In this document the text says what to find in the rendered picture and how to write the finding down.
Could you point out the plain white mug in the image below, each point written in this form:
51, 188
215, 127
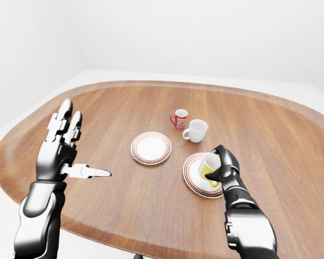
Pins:
195, 131

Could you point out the red patterned mug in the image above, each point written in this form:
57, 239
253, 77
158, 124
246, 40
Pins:
179, 118

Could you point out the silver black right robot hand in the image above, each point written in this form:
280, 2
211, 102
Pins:
228, 163

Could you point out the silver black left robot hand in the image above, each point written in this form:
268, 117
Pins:
52, 159

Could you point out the white plate with red rings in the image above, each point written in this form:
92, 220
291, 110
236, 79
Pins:
151, 148
194, 178

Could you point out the yellow and white mug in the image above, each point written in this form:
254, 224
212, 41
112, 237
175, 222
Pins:
209, 167

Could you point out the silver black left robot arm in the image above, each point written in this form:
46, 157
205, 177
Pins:
36, 218

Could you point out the dark table base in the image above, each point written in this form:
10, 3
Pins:
139, 256

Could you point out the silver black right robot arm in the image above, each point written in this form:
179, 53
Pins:
245, 221

